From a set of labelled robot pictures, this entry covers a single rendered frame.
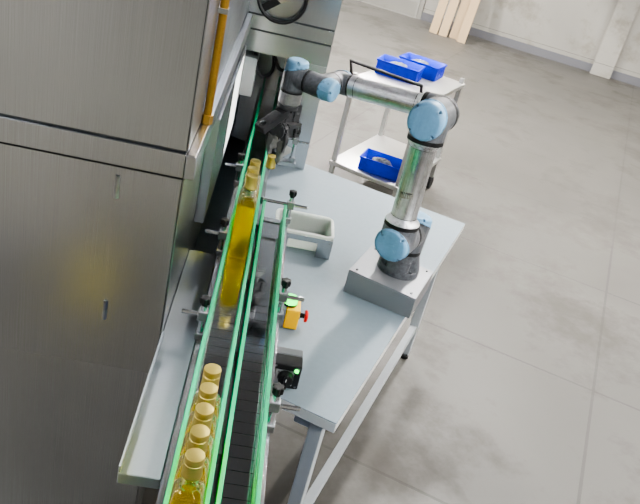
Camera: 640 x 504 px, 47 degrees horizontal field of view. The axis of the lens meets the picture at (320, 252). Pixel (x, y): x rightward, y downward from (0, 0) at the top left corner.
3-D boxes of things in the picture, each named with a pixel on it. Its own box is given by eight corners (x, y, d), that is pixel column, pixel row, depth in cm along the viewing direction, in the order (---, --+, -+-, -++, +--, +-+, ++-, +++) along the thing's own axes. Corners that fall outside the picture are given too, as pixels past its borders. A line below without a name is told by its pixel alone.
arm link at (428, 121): (416, 256, 251) (463, 101, 228) (400, 270, 239) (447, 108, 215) (385, 243, 255) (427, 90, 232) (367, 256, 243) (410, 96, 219)
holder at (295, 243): (259, 225, 287) (262, 207, 283) (328, 238, 289) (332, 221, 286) (255, 246, 272) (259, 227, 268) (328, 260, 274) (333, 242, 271)
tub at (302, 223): (272, 226, 287) (276, 206, 283) (328, 237, 289) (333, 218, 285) (270, 247, 272) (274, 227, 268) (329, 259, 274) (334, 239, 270)
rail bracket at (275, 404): (262, 423, 173) (273, 379, 167) (293, 428, 174) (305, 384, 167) (261, 435, 169) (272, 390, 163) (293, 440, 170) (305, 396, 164)
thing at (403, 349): (409, 356, 365) (452, 230, 331) (276, 586, 237) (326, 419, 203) (391, 348, 367) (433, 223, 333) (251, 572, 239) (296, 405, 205)
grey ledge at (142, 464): (185, 274, 238) (190, 244, 233) (212, 279, 239) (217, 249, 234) (113, 505, 155) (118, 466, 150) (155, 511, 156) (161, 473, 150)
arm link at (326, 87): (348, 78, 243) (320, 67, 247) (333, 82, 234) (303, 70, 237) (342, 101, 247) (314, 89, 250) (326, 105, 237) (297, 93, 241)
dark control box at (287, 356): (270, 368, 211) (275, 345, 207) (297, 373, 212) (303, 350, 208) (268, 386, 204) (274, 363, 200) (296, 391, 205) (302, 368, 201)
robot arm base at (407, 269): (420, 267, 269) (429, 244, 264) (414, 285, 255) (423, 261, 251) (381, 253, 271) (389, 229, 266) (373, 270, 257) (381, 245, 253)
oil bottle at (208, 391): (177, 481, 152) (196, 375, 138) (204, 486, 152) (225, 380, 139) (172, 503, 147) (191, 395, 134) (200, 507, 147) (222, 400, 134)
